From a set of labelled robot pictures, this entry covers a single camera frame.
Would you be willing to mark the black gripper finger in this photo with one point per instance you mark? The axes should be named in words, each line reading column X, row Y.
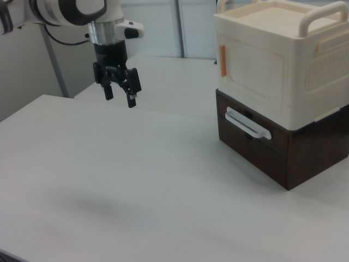
column 133, row 82
column 108, row 91

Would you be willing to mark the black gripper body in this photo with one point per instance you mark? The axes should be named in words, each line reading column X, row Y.
column 110, row 53

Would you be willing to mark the cream cabinet door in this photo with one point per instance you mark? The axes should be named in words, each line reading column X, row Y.
column 253, row 68

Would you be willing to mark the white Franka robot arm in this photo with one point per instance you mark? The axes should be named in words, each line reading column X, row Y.
column 51, row 11

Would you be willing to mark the cream plastic cabinet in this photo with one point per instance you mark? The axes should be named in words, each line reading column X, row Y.
column 308, row 68

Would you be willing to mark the dark brown drawer box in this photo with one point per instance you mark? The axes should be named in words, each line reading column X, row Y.
column 313, row 152

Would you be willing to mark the grey metal frame post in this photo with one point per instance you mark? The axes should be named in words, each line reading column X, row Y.
column 58, row 71

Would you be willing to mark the grey window frame post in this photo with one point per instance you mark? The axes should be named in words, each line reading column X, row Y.
column 182, row 30

